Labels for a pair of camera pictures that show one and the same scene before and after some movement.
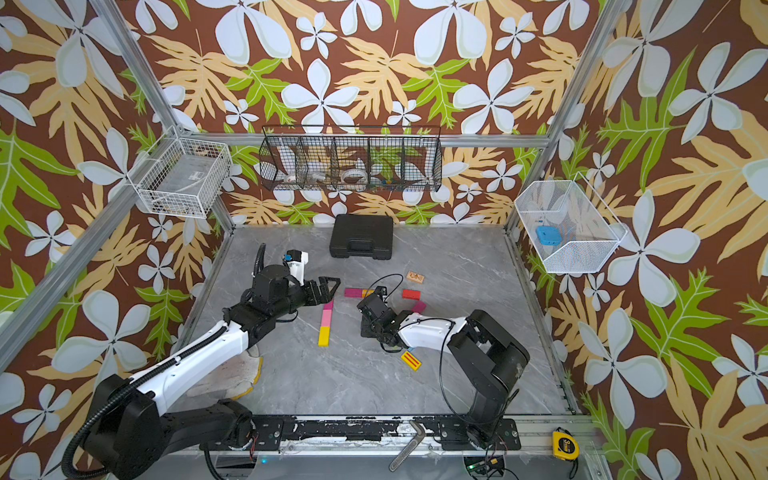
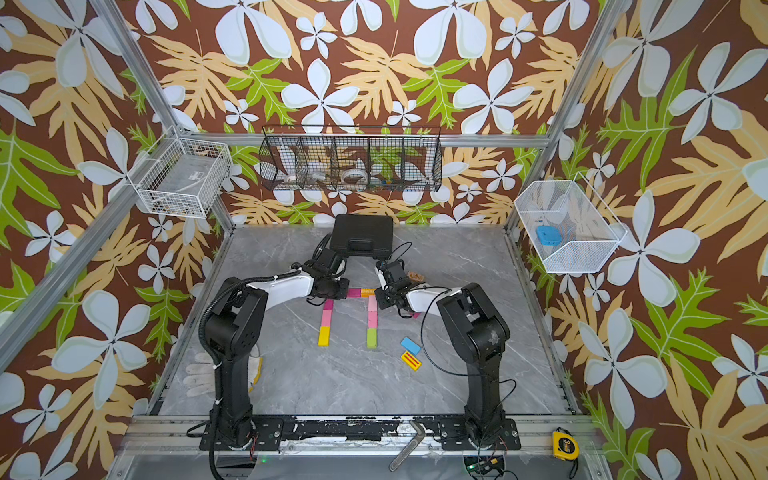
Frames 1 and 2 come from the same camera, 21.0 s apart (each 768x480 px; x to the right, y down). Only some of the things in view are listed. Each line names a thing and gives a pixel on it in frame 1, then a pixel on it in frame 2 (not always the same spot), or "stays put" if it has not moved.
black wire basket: [351, 158] stays put
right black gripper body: [370, 331] -> [385, 298]
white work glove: [232, 377] stays put
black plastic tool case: [362, 235] stays put
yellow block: [324, 336] stays put
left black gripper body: [297, 297] -> [338, 289]
